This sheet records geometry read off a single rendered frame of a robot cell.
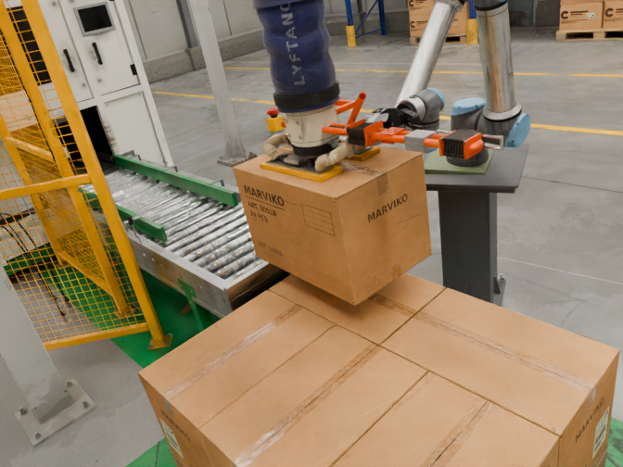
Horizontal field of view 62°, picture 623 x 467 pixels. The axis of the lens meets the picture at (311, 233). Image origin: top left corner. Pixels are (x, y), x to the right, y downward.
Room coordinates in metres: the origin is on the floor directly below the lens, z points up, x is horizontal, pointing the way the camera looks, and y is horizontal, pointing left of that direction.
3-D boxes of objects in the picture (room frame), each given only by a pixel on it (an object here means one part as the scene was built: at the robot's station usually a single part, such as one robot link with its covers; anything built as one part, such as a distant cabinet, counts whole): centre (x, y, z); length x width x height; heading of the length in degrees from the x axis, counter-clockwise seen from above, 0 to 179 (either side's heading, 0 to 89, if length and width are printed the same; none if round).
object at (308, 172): (1.73, 0.00, 1.09); 0.34 x 0.10 x 0.05; 37
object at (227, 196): (3.36, 0.85, 0.60); 1.60 x 0.10 x 0.09; 39
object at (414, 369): (1.29, -0.07, 0.34); 1.20 x 1.00 x 0.40; 39
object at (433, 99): (1.77, -0.47, 1.20); 0.12 x 0.09 x 0.10; 128
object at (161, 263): (2.72, 1.09, 0.50); 2.31 x 0.05 x 0.19; 39
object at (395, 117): (1.68, -0.34, 1.20); 0.12 x 0.09 x 0.08; 128
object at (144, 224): (3.03, 1.27, 0.60); 1.60 x 0.10 x 0.09; 39
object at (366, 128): (1.59, -0.23, 1.20); 0.10 x 0.08 x 0.06; 127
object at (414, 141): (1.42, -0.36, 1.20); 0.07 x 0.07 x 0.04; 37
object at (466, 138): (1.31, -0.43, 1.21); 0.08 x 0.07 x 0.05; 37
